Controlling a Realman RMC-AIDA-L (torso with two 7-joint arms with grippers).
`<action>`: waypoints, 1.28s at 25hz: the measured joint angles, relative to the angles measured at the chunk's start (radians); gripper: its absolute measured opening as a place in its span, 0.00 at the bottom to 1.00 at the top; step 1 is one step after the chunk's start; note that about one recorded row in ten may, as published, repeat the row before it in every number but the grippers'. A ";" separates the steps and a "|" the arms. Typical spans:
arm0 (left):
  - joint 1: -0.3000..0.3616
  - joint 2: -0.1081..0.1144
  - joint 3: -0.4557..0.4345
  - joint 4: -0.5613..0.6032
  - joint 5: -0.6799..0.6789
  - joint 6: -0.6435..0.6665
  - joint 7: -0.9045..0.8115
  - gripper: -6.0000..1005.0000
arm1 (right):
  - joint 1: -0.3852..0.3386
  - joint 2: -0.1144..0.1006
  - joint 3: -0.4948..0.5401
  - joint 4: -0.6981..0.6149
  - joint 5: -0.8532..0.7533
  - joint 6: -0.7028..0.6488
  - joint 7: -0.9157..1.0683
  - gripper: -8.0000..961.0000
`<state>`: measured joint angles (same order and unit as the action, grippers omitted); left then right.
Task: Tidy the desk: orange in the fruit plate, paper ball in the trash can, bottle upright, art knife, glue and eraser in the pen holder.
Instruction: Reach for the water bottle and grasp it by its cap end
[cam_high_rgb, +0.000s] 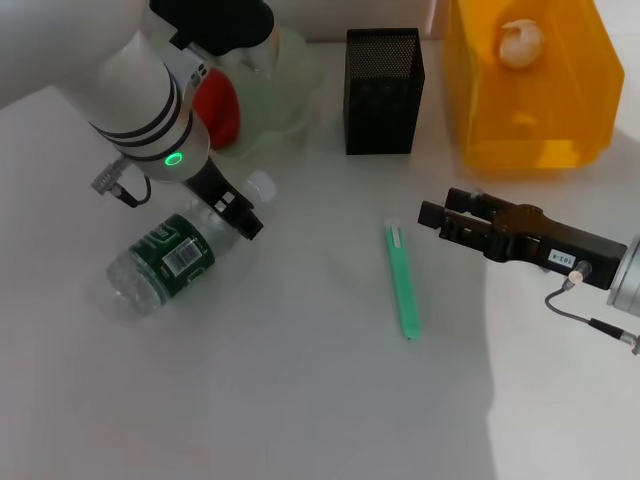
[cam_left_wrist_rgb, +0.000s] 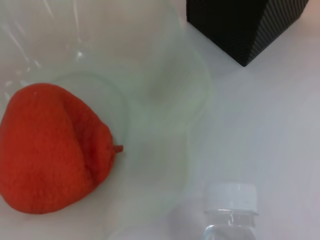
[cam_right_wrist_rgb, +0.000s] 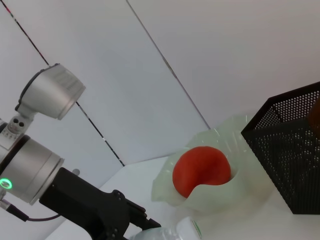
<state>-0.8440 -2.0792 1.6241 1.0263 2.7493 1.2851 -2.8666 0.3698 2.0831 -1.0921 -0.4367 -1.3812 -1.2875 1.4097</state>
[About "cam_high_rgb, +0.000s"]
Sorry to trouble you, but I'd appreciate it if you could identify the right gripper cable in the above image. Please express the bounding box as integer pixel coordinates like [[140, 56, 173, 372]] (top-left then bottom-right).
[[544, 259, 640, 356]]

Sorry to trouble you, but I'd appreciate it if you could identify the yellow plastic storage bin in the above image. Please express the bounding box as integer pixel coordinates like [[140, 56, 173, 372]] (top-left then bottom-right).
[[443, 0, 626, 174]]

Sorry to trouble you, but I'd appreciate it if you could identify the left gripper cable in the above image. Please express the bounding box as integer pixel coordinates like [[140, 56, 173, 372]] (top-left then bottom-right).
[[90, 154, 152, 209]]

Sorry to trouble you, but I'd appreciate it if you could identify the white paper ball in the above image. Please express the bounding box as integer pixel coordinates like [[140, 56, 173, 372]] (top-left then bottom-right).
[[497, 18, 545, 68]]

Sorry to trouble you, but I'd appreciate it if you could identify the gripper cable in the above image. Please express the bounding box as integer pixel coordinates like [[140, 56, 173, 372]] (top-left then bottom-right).
[[90, 154, 152, 209], [544, 259, 640, 356]]

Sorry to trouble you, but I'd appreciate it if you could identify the red-orange fruit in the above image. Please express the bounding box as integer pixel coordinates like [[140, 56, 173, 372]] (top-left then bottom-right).
[[193, 68, 242, 149]]

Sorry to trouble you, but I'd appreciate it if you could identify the pale green ruffled fruit bowl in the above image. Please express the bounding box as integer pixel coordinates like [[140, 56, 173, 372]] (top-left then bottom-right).
[[214, 24, 324, 161]]

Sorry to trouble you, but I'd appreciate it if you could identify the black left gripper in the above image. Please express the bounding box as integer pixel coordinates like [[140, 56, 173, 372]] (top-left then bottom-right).
[[184, 160, 265, 241]]

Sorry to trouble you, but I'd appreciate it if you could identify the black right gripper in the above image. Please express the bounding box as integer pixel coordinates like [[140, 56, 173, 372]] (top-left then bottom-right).
[[418, 187, 628, 291]]

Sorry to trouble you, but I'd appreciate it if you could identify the green retractable pen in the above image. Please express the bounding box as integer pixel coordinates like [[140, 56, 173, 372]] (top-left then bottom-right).
[[384, 217, 422, 343]]

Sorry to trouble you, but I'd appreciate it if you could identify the black mesh pen holder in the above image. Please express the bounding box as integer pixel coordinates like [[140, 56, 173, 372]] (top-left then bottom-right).
[[343, 28, 426, 156]]

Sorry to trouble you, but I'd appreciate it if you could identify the clear bottle with green label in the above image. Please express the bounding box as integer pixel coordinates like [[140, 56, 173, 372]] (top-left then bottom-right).
[[105, 169, 277, 316]]

